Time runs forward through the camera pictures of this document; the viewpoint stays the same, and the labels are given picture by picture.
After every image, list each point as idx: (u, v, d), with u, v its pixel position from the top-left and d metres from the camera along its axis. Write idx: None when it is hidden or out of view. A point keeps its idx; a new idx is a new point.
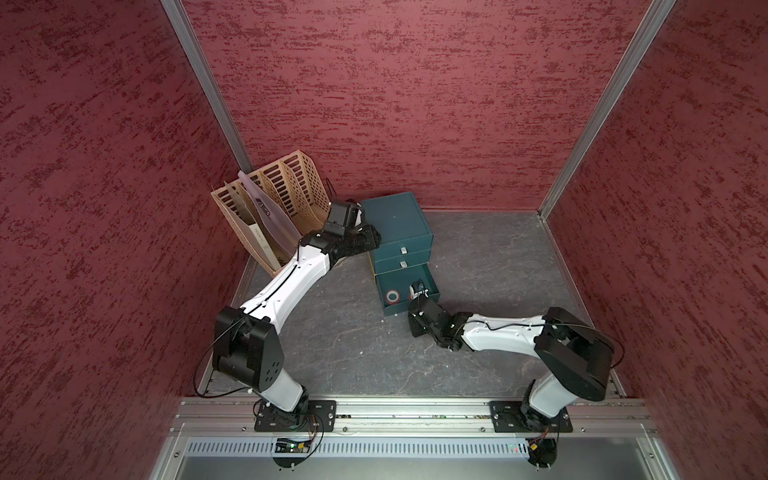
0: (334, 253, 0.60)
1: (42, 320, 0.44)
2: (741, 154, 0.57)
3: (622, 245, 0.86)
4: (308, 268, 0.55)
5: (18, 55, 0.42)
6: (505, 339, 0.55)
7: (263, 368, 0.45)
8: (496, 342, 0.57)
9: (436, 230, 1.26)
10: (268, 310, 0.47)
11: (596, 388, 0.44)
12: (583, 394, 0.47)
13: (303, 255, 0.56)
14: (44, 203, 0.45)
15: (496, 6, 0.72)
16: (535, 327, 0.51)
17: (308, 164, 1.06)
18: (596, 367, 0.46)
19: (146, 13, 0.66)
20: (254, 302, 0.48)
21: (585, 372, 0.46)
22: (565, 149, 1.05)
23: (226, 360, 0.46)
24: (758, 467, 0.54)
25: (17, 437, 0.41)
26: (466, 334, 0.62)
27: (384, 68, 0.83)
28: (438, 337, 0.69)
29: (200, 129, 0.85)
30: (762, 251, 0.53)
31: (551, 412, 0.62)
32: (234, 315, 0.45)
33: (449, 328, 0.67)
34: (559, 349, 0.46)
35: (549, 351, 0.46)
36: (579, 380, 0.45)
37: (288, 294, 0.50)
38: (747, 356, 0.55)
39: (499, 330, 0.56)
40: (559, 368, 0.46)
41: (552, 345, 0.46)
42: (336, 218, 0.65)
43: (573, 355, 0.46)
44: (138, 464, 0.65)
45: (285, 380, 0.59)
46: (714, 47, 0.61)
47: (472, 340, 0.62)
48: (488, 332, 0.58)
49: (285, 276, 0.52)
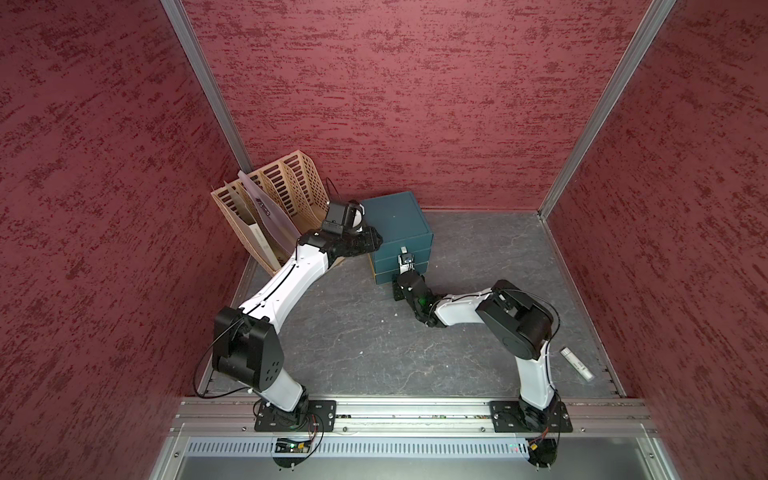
0: (332, 251, 0.60)
1: (42, 321, 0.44)
2: (741, 154, 0.57)
3: (622, 245, 0.86)
4: (307, 267, 0.54)
5: (18, 55, 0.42)
6: (463, 309, 0.64)
7: (262, 369, 0.45)
8: (458, 313, 0.66)
9: (436, 230, 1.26)
10: (268, 310, 0.46)
11: (527, 345, 0.51)
12: (523, 354, 0.53)
13: (302, 254, 0.56)
14: (44, 203, 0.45)
15: (496, 6, 0.72)
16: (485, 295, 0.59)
17: (308, 165, 1.07)
18: (530, 328, 0.53)
19: (146, 13, 0.66)
20: (253, 302, 0.47)
21: (518, 332, 0.53)
22: (564, 149, 1.05)
23: (225, 359, 0.46)
24: (758, 467, 0.54)
25: (17, 437, 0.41)
26: (438, 308, 0.72)
27: (384, 69, 0.83)
28: (418, 311, 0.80)
29: (200, 129, 0.85)
30: (762, 251, 0.53)
31: (543, 401, 0.63)
32: (233, 315, 0.45)
33: (428, 305, 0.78)
34: (496, 310, 0.55)
35: (484, 310, 0.54)
36: (514, 340, 0.53)
37: (288, 294, 0.50)
38: (747, 356, 0.55)
39: (459, 301, 0.66)
40: (498, 330, 0.54)
41: (489, 307, 0.55)
42: (334, 218, 0.65)
43: (508, 318, 0.54)
44: (137, 464, 0.64)
45: (284, 378, 0.59)
46: (714, 46, 0.61)
47: (443, 317, 0.72)
48: (450, 304, 0.68)
49: (284, 275, 0.52)
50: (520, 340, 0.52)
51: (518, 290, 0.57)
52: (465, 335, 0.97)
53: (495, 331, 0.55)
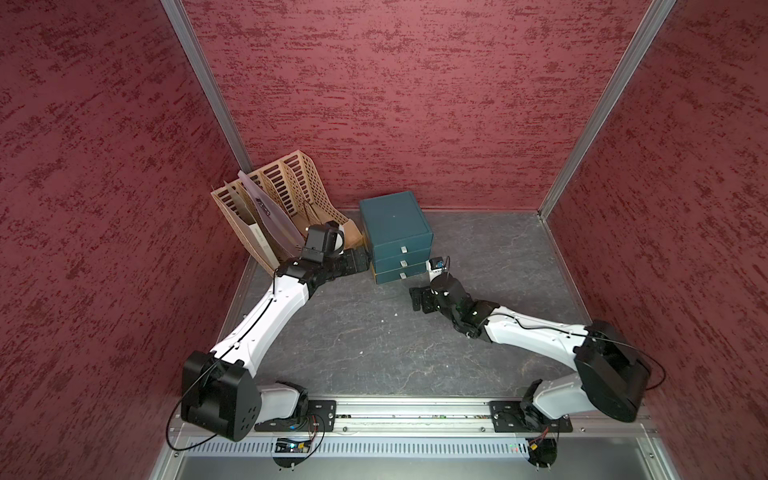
0: (312, 281, 0.58)
1: (41, 320, 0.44)
2: (741, 154, 0.57)
3: (622, 245, 0.86)
4: (284, 301, 0.52)
5: (18, 55, 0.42)
6: (537, 339, 0.52)
7: (239, 416, 0.42)
8: (527, 339, 0.54)
9: (436, 230, 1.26)
10: (242, 353, 0.43)
11: (630, 410, 0.43)
12: (612, 412, 0.45)
13: (278, 287, 0.54)
14: (44, 203, 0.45)
15: (496, 6, 0.72)
16: (575, 336, 0.48)
17: (308, 165, 1.07)
18: (637, 393, 0.44)
19: (146, 13, 0.66)
20: (226, 346, 0.44)
21: (624, 394, 0.44)
22: (564, 149, 1.05)
23: (196, 410, 0.42)
24: (758, 467, 0.54)
25: (17, 437, 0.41)
26: (491, 324, 0.59)
27: (384, 68, 0.83)
28: (458, 320, 0.66)
29: (200, 129, 0.85)
30: (762, 251, 0.53)
31: (556, 412, 0.61)
32: (204, 360, 0.42)
33: (470, 313, 0.65)
34: (601, 365, 0.44)
35: (590, 363, 0.43)
36: (616, 400, 0.43)
37: (263, 333, 0.47)
38: (747, 356, 0.55)
39: (534, 330, 0.53)
40: (596, 385, 0.44)
41: (593, 358, 0.44)
42: (314, 244, 0.62)
43: (614, 376, 0.44)
44: (138, 464, 0.65)
45: (273, 397, 0.56)
46: (714, 46, 0.61)
47: (497, 334, 0.59)
48: (519, 330, 0.55)
49: (260, 311, 0.49)
50: (623, 406, 0.43)
51: (628, 346, 0.47)
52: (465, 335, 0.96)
53: (592, 384, 0.45)
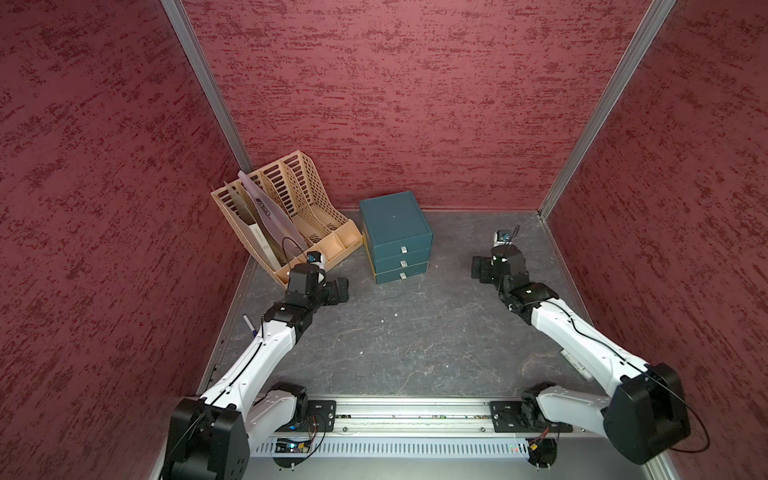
0: (299, 325, 0.60)
1: (42, 321, 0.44)
2: (741, 154, 0.57)
3: (622, 245, 0.86)
4: (273, 344, 0.53)
5: (18, 55, 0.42)
6: (584, 346, 0.49)
7: (229, 467, 0.41)
8: (573, 344, 0.51)
9: (436, 230, 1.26)
10: (234, 396, 0.44)
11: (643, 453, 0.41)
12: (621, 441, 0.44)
13: (268, 332, 0.55)
14: (44, 203, 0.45)
15: (496, 6, 0.72)
16: (631, 367, 0.44)
17: (308, 165, 1.07)
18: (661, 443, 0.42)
19: (146, 13, 0.66)
20: (217, 391, 0.44)
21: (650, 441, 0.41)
22: (564, 149, 1.05)
23: (179, 466, 0.40)
24: (758, 467, 0.54)
25: (17, 437, 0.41)
26: (542, 308, 0.56)
27: (384, 68, 0.83)
28: (506, 290, 0.64)
29: (200, 129, 0.85)
30: (762, 251, 0.53)
31: (552, 415, 0.62)
32: (193, 409, 0.41)
33: (523, 289, 0.62)
34: (644, 407, 0.41)
35: (633, 399, 0.40)
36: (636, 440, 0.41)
37: (254, 375, 0.48)
38: (747, 356, 0.55)
39: (584, 338, 0.50)
40: (626, 417, 0.41)
41: (640, 397, 0.40)
42: (297, 286, 0.64)
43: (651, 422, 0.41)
44: (137, 464, 0.64)
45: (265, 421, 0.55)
46: (714, 47, 0.61)
47: (543, 319, 0.56)
48: (570, 330, 0.51)
49: (249, 358, 0.50)
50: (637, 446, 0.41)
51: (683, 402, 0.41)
52: (465, 335, 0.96)
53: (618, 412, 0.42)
